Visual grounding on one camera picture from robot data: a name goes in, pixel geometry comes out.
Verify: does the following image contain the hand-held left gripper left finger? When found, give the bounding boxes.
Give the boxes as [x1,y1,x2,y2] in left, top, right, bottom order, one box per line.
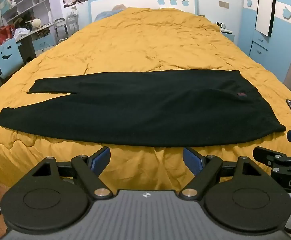
[33,146,114,201]

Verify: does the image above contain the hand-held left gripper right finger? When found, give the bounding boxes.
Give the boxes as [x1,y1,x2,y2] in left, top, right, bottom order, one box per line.
[178,147,260,201]

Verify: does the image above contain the black pants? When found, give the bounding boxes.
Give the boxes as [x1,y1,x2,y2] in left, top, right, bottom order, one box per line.
[0,69,287,148]

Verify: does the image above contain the blue white wardrobe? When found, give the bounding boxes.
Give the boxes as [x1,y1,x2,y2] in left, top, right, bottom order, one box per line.
[237,0,291,83]

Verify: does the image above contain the blue nightstand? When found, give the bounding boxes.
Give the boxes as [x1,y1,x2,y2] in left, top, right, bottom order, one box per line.
[219,28,236,43]

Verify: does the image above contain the yellow quilted blanket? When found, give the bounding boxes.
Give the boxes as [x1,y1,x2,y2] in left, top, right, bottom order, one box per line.
[0,7,291,193]

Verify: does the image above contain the black framed wardrobe mirror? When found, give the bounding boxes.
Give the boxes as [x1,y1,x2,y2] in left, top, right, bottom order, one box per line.
[255,0,277,37]

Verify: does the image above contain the cluttered desk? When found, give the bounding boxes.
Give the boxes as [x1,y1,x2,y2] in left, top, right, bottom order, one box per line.
[0,21,56,64]

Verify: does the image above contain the grey chair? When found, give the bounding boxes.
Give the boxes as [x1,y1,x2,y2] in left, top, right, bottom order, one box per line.
[66,14,80,32]
[54,17,69,43]

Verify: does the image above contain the blue smiley face chair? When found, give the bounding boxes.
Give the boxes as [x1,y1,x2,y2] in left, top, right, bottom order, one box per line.
[0,39,24,80]

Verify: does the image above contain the blue pillow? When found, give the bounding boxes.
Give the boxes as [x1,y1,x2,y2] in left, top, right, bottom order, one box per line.
[94,4,126,22]

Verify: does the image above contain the white cloth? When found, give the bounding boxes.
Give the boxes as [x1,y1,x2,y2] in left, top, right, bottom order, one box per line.
[15,27,31,39]

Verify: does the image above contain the red bag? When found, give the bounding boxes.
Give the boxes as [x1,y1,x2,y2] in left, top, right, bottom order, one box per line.
[0,25,16,44]

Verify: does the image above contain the white blue bed headboard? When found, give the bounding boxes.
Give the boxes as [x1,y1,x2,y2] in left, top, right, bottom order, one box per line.
[88,0,199,23]

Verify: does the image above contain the white blue shelf unit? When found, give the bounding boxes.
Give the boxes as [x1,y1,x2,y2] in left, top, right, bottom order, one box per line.
[0,0,53,28]

